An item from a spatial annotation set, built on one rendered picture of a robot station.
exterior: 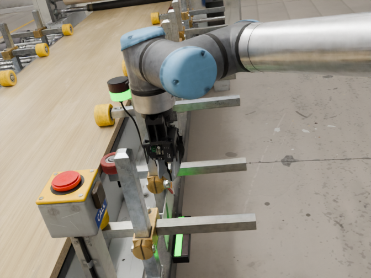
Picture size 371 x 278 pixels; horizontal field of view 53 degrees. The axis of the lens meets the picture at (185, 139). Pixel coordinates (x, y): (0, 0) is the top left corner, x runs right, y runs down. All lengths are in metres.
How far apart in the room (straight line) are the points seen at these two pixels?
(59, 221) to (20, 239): 0.48
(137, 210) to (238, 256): 1.20
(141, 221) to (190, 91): 0.39
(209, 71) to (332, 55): 0.21
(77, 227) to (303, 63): 0.40
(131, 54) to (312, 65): 0.34
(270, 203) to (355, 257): 0.56
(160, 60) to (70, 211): 0.29
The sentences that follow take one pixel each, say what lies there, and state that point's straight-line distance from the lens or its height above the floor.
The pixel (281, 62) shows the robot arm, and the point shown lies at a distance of 0.62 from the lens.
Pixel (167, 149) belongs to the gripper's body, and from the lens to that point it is 0.82.
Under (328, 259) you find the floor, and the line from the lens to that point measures 2.05.
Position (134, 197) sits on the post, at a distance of 0.87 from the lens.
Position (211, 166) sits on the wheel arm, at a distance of 1.16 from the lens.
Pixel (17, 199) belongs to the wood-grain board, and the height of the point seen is 0.90.
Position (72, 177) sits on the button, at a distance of 0.55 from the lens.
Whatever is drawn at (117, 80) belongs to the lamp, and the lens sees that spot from 1.02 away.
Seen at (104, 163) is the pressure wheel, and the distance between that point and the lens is 1.18.
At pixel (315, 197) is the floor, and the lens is 2.38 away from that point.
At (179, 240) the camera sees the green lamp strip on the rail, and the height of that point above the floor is 0.70.
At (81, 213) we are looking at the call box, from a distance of 0.54.
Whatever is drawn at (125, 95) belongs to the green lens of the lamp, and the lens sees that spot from 1.01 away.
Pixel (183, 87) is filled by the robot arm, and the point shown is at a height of 1.28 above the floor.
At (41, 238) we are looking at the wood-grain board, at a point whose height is 0.90.
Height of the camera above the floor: 1.52
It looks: 30 degrees down
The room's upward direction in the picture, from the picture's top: 9 degrees counter-clockwise
